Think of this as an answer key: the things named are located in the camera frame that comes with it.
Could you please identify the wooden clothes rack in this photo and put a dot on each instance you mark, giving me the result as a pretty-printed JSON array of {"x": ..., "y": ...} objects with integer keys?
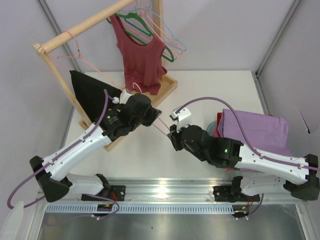
[{"x": 168, "y": 84}]

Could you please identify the maroon tank top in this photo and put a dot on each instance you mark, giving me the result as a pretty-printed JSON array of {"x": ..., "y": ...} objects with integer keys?
[{"x": 142, "y": 63}]

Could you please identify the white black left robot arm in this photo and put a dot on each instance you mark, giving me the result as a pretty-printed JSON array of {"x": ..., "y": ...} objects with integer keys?
[{"x": 53, "y": 171}]

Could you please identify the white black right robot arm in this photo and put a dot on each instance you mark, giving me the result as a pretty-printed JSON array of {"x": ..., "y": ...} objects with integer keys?
[{"x": 296, "y": 175}]

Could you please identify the empty pink wire hanger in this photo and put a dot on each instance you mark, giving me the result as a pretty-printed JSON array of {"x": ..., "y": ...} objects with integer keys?
[{"x": 151, "y": 11}]

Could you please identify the green hanger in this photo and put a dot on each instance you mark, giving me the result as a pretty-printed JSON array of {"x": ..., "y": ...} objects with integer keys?
[{"x": 146, "y": 31}]

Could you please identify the aluminium rail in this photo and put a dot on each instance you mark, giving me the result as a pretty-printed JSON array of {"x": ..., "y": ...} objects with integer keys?
[{"x": 176, "y": 191}]

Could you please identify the colourful clothes in basin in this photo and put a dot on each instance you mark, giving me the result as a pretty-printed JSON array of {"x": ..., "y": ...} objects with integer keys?
[{"x": 229, "y": 169}]

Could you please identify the red folded cloth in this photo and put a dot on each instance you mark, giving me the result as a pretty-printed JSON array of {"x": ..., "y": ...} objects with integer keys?
[{"x": 220, "y": 130}]

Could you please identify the teal plastic basin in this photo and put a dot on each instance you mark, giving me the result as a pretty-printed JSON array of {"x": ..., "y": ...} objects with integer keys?
[{"x": 212, "y": 129}]

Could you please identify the black garment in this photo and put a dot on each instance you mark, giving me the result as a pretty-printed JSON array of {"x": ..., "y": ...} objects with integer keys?
[{"x": 90, "y": 93}]

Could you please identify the pink wire hanger with black garment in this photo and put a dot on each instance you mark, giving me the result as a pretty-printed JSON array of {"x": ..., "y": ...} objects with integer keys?
[{"x": 80, "y": 57}]

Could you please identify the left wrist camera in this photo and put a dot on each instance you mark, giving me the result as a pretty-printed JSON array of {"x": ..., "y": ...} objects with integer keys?
[{"x": 123, "y": 98}]

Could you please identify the white slotted cable duct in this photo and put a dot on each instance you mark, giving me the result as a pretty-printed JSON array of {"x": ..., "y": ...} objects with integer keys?
[{"x": 124, "y": 208}]

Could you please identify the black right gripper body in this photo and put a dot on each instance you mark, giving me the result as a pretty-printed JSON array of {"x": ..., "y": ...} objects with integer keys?
[{"x": 173, "y": 139}]

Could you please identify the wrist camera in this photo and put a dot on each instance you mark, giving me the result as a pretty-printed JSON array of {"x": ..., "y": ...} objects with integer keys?
[
  {"x": 123, "y": 98},
  {"x": 183, "y": 118}
]

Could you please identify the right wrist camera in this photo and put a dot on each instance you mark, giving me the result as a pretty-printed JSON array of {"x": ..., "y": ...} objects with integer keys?
[{"x": 183, "y": 118}]

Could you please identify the purple trousers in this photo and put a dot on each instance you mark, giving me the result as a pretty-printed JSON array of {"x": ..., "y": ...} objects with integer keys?
[{"x": 266, "y": 132}]

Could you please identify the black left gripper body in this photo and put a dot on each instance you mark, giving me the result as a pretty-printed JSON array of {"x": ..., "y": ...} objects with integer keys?
[{"x": 152, "y": 114}]

